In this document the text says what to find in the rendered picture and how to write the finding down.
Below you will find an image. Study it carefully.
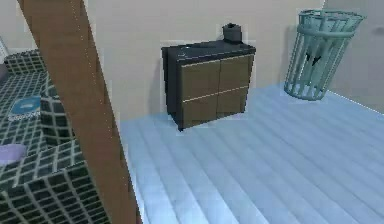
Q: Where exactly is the purple flat object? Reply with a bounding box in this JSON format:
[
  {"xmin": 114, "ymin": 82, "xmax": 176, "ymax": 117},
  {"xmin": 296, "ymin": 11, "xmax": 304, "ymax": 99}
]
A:
[{"xmin": 0, "ymin": 143, "xmax": 28, "ymax": 167}]

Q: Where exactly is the small black box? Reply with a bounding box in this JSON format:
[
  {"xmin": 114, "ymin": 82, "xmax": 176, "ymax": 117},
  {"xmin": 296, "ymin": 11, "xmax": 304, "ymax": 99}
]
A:
[{"xmin": 222, "ymin": 22, "xmax": 243, "ymax": 44}]

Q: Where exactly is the teal slatted bin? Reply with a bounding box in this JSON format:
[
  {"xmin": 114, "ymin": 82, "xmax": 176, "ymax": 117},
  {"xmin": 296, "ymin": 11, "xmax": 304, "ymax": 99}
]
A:
[{"xmin": 283, "ymin": 8, "xmax": 367, "ymax": 102}]

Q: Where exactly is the brown wooden bed board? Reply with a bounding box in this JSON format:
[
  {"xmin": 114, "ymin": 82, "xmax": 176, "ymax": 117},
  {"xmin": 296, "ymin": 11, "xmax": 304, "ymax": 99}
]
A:
[{"xmin": 16, "ymin": 0, "xmax": 144, "ymax": 224}]

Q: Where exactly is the brown and black drawer chest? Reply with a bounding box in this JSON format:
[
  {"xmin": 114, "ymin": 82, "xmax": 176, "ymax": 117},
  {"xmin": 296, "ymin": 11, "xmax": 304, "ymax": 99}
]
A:
[{"xmin": 161, "ymin": 38, "xmax": 257, "ymax": 132}]

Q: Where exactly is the blue book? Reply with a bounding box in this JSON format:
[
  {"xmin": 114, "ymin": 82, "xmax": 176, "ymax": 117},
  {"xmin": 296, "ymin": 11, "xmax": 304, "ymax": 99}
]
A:
[{"xmin": 7, "ymin": 95, "xmax": 42, "ymax": 122}]

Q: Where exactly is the green checked bed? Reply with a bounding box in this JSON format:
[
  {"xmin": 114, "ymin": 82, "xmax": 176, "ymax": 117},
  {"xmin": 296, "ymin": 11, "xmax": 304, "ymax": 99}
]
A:
[{"xmin": 0, "ymin": 49, "xmax": 113, "ymax": 224}]

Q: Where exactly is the green checked pillow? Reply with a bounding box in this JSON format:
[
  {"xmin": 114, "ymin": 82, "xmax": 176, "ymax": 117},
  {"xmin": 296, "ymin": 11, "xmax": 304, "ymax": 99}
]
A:
[{"xmin": 3, "ymin": 49, "xmax": 47, "ymax": 76}]

